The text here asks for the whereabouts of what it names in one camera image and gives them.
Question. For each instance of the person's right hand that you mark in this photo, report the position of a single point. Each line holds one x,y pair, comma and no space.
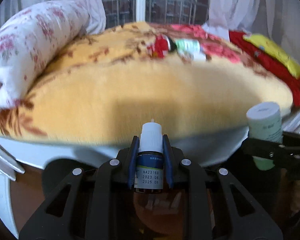
295,198

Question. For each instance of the white green lotion bottle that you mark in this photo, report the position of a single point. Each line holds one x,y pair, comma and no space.
265,122

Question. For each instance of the small brown dropper bottle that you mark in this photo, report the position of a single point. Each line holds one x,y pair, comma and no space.
149,173

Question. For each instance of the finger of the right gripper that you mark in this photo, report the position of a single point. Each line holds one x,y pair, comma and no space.
259,148

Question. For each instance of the white floral rolled quilt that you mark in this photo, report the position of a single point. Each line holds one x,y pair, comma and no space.
30,39

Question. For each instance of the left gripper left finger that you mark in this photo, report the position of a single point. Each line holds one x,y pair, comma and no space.
93,204

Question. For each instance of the yellow floral plush blanket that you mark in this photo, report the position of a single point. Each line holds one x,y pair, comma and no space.
101,89

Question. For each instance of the window with metal bars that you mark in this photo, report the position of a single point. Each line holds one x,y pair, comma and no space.
156,11

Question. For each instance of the green frog lotion bottle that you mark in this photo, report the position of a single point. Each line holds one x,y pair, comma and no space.
190,49

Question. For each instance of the yellow cartoon pillow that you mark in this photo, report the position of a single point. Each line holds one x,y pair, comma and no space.
274,50

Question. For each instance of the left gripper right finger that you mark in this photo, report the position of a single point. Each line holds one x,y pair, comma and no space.
216,205

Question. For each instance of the red blanket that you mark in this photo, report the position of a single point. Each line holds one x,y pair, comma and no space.
269,63

